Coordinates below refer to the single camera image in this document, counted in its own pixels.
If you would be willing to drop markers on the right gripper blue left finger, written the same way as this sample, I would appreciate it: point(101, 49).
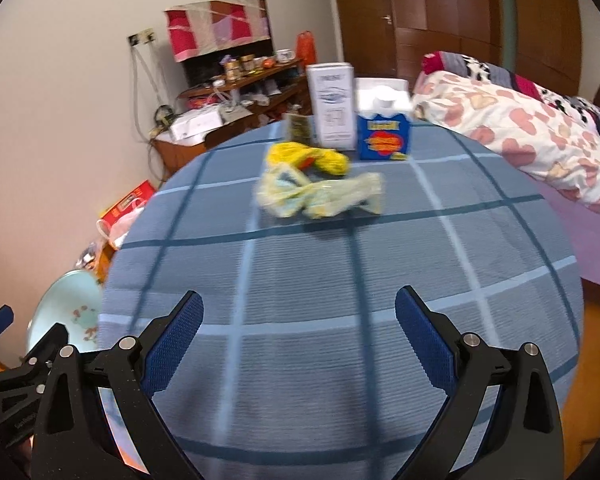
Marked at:
point(165, 341)

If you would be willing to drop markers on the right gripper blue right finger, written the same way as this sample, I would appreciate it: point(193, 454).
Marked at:
point(432, 337)

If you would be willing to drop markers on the yellow clear plastic bag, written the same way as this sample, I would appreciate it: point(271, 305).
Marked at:
point(285, 191)

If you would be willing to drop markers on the yellow wrapper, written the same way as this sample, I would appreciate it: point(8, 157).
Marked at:
point(302, 157)

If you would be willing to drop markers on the light blue enamel basin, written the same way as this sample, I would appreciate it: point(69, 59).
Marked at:
point(74, 300)

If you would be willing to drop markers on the blue plaid bed sheet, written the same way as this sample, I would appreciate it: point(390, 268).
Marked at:
point(300, 369)

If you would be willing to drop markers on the white plastic bag on floor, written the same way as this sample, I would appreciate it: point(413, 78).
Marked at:
point(115, 234)

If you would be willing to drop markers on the red cardboard box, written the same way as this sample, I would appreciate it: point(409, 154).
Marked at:
point(136, 198)

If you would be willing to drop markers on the blue yellow snack box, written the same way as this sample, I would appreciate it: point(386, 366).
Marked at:
point(384, 138)

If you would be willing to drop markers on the heart pattern quilt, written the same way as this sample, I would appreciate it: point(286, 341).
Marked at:
point(554, 139)

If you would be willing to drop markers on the white box on cabinet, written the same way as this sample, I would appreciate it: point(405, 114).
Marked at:
point(195, 124)

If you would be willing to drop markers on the white blue milk carton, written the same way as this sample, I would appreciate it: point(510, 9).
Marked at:
point(331, 88)

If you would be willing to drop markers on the wooden tv cabinet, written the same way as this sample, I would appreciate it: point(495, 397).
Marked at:
point(245, 104)

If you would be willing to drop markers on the glass jar on shelf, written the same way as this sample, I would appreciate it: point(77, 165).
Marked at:
point(233, 70)

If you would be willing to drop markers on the orange plastic bag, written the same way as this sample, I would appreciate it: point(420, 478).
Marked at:
point(305, 49)

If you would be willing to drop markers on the white mug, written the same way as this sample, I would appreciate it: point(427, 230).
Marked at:
point(284, 56)

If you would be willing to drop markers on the red pink patchwork cloth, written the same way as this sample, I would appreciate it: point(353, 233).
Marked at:
point(205, 27)

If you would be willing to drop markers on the wooden wardrobe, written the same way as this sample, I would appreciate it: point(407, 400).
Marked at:
point(537, 39)

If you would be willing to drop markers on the wooden door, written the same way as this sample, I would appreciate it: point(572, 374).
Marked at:
point(367, 35)

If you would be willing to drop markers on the wall power socket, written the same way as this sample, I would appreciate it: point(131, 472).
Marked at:
point(145, 36)

